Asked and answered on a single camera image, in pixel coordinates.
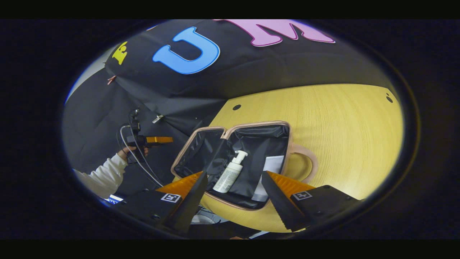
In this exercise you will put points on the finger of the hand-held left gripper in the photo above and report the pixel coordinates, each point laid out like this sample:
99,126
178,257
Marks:
160,139

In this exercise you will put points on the white pump bottle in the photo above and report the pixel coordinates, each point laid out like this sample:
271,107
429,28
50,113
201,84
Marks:
230,174

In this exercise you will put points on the red cloth clip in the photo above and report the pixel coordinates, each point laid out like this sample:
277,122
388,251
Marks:
111,80

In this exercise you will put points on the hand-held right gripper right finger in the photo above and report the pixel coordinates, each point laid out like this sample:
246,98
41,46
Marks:
280,205

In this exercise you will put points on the silver cloth clip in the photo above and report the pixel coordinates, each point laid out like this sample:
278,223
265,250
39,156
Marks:
157,118

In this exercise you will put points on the pink suitcase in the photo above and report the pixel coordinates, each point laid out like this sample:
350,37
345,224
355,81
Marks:
258,140

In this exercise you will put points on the black backdrop cloth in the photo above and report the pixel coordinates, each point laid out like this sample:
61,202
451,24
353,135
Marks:
251,68

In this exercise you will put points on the white tube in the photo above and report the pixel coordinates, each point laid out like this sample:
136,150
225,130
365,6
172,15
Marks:
271,167

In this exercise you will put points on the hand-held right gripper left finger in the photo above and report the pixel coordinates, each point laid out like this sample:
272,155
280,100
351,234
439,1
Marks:
190,205

